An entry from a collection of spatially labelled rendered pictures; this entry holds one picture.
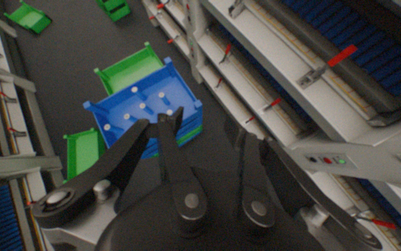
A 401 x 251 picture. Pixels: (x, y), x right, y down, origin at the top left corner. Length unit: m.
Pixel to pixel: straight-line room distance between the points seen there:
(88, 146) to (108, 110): 0.61
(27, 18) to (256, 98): 2.22
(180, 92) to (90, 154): 0.82
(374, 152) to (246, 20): 0.41
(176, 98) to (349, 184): 0.65
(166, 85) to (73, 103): 0.94
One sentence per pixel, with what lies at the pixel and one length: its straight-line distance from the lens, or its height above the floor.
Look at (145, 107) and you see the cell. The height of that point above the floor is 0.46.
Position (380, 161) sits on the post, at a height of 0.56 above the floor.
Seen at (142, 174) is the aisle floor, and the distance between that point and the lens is 0.89.
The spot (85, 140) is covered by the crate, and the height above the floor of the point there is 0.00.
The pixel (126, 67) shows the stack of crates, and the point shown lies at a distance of 0.83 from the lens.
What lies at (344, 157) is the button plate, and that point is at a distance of 0.44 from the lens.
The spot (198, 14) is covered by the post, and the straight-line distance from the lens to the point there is 0.63.
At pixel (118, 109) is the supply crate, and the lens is 0.52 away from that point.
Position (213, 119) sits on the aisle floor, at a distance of 0.83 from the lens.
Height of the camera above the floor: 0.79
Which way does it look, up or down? 77 degrees down
